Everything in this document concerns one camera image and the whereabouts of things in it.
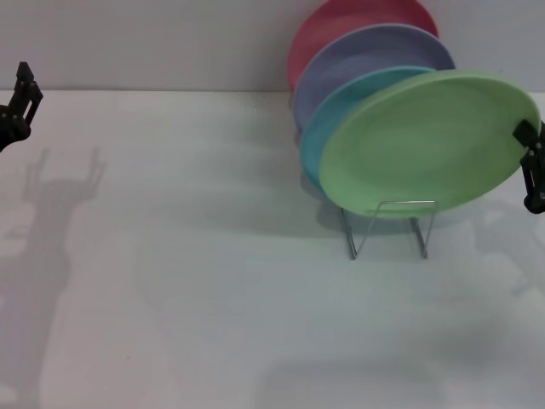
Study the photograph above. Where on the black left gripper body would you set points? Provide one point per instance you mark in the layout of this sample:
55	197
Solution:
10	134

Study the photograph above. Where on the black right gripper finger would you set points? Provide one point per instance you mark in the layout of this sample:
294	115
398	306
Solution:
536	170

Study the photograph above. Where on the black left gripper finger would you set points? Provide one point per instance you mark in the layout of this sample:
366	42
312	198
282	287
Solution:
25	102

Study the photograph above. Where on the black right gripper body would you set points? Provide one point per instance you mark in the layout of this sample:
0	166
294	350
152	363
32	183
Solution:
537	203

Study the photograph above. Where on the green round plastic plate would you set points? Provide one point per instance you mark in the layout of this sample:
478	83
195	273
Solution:
426	145

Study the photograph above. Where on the purple round plastic plate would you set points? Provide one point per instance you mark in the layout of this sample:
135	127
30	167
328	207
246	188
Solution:
362	55

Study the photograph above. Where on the teal round plastic plate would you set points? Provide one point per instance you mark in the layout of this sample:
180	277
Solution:
323	128

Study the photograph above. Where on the red round plastic plate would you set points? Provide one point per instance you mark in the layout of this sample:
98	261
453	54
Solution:
340	21

